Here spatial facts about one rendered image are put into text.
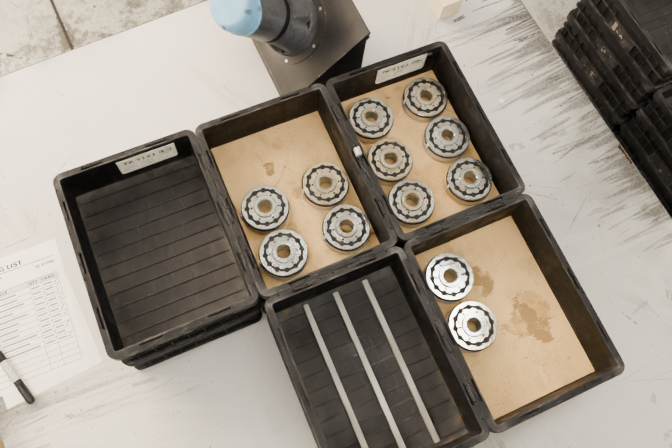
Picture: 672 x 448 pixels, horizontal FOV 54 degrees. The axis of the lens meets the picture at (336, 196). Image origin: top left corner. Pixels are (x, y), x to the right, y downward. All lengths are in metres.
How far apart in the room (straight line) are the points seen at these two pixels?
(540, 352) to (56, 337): 1.04
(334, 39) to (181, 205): 0.52
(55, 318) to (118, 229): 0.26
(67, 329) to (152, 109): 0.56
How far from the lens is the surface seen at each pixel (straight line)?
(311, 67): 1.62
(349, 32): 1.57
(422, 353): 1.42
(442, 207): 1.50
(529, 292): 1.50
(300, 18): 1.60
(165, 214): 1.48
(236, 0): 1.49
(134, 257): 1.47
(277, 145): 1.52
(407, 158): 1.50
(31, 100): 1.83
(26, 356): 1.63
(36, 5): 2.89
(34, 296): 1.65
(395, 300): 1.43
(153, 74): 1.79
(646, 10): 2.42
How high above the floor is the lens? 2.21
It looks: 69 degrees down
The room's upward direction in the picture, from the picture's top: 10 degrees clockwise
